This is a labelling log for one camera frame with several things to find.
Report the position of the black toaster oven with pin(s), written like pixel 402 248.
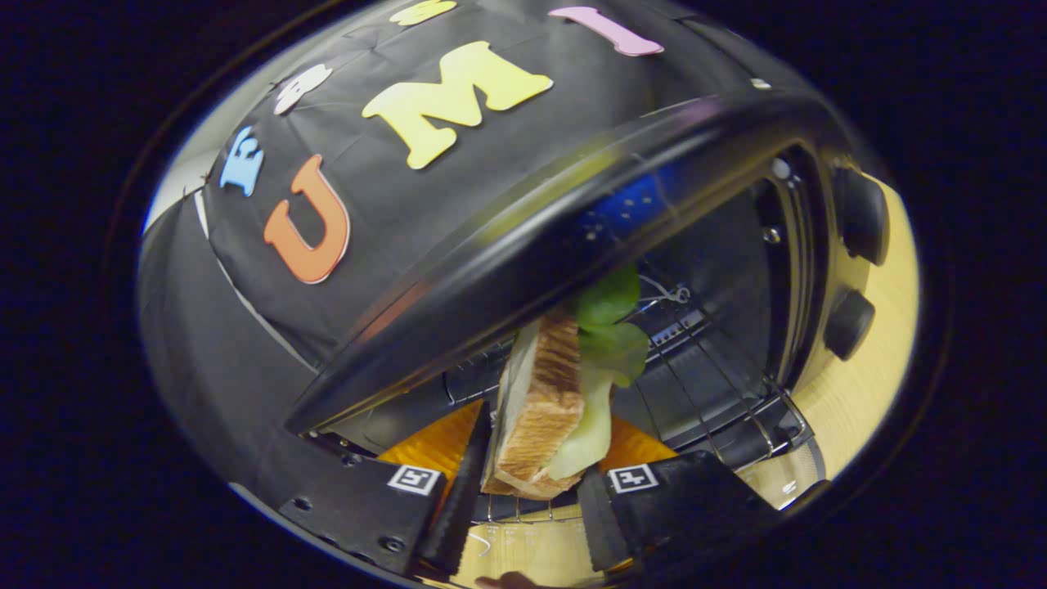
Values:
pixel 572 237

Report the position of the toast and lettuce sandwich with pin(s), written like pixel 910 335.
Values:
pixel 544 401

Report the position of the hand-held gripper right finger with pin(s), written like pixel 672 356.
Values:
pixel 593 523

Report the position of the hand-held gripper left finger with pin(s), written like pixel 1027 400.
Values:
pixel 458 507

